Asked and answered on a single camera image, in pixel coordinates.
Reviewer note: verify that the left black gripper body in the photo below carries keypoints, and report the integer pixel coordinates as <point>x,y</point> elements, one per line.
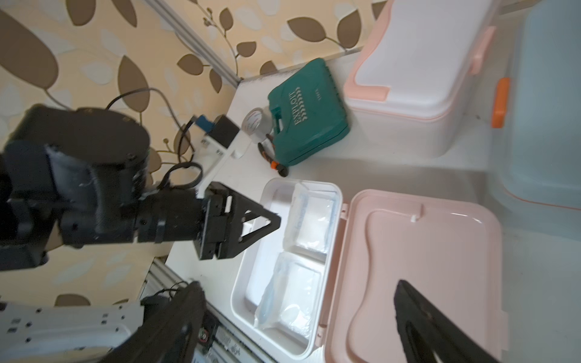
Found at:
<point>174,215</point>

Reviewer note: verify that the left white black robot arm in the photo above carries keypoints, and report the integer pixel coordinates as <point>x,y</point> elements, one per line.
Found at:
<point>84,172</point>

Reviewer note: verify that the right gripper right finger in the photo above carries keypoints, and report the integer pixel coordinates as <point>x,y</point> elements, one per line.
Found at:
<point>427,335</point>

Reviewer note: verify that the orange black pliers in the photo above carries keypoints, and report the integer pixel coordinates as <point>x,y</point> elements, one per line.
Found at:
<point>281,169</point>

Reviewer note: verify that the blue box orange trim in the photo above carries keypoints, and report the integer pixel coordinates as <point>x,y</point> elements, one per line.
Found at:
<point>534,178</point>

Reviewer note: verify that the pink first aid box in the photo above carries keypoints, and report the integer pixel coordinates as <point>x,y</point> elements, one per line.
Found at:
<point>450,251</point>

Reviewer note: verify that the grey duct tape roll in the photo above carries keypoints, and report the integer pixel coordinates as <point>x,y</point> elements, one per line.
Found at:
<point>257,125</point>

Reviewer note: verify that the green plastic tool case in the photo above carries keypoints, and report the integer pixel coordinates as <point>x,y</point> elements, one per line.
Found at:
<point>308,114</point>

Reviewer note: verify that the white box pink trim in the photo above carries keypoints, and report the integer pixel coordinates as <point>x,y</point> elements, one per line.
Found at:
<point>412,81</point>

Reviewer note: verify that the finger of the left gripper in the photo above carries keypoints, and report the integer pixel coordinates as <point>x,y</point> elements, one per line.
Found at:
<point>243,223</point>

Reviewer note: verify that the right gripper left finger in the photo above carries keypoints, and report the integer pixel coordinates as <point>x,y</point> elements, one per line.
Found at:
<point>170,335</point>

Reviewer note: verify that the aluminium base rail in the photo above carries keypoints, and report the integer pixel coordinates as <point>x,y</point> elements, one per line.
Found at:
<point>218,339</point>

